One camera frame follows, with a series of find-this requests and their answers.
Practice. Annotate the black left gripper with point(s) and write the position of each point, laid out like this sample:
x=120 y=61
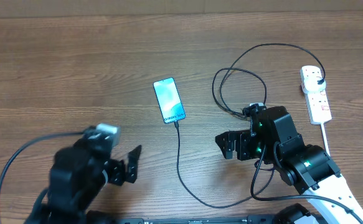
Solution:
x=121 y=176

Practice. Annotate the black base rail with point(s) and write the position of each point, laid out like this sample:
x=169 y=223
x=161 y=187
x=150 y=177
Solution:
x=196 y=221

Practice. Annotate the white charger plug adapter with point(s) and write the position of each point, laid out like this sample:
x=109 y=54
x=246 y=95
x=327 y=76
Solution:
x=313 y=85

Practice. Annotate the blue Samsung Galaxy smartphone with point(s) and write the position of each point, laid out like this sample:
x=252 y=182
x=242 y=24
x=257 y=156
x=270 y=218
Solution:
x=169 y=101

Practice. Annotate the white power strip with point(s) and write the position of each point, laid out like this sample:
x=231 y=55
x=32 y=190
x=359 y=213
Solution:
x=317 y=103

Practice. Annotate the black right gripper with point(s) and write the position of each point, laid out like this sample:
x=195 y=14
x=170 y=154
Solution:
x=241 y=139

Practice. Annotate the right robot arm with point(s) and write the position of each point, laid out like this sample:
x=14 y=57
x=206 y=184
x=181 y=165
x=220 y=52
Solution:
x=273 y=139

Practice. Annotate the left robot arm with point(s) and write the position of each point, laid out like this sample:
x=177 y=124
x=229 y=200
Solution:
x=77 y=176

